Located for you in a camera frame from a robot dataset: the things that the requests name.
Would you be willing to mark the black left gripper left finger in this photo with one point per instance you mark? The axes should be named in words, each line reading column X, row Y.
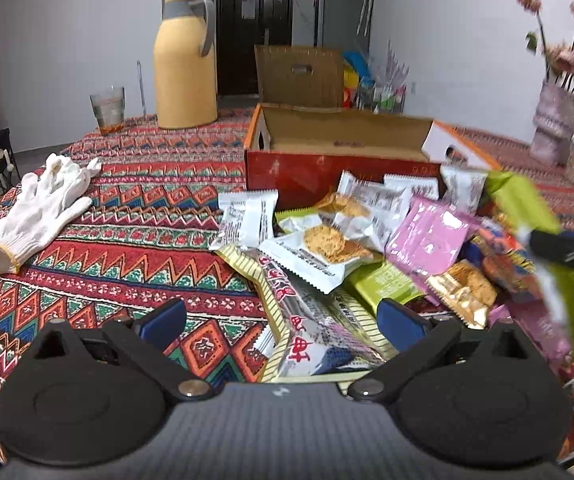
column 87, row 397

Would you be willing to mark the pink snack packet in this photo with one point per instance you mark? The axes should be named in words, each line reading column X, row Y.
column 429, row 238

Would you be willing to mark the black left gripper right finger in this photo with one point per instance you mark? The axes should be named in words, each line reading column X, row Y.
column 469, row 397

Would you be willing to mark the yellow thermos jug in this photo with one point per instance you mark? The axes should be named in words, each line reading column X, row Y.
column 184, row 65

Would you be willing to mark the green snack packet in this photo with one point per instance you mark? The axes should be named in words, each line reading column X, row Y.
column 526, row 210

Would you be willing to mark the silver striped snack bar packet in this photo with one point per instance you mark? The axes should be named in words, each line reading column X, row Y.
column 312, row 337

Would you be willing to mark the pink flower vase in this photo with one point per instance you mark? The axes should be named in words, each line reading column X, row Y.
column 554, row 125

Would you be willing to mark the brown cardboard box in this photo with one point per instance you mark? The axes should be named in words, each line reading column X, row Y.
column 300, row 76

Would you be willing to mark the white cotton glove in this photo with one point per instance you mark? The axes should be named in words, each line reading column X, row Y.
column 46, row 203

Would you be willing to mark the white snack packet rear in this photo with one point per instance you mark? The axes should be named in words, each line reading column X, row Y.
column 464, row 187

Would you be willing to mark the wire storage basket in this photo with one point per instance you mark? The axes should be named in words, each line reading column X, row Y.
column 379, row 98

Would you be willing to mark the red orange cardboard box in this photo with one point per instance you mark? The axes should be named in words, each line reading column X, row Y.
column 301, row 152

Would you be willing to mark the blue orange snack packet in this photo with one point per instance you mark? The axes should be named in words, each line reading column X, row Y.
column 505, row 261

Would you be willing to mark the grey refrigerator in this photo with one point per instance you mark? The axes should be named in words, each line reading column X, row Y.
column 343, row 24

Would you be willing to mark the gold oat crisp packet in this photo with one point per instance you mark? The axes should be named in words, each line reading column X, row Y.
column 464, row 290

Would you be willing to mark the black entrance door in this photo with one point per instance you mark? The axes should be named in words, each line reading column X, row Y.
column 243, row 25

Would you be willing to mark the white oat crisp packet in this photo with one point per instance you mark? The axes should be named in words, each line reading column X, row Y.
column 321, row 256

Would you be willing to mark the glass cup with tea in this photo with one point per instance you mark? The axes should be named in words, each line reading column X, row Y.
column 108, row 108

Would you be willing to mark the white barcode snack packet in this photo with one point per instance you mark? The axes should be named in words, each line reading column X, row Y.
column 247, row 219

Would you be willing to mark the patterned red tablecloth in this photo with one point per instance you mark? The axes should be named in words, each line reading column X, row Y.
column 145, row 239

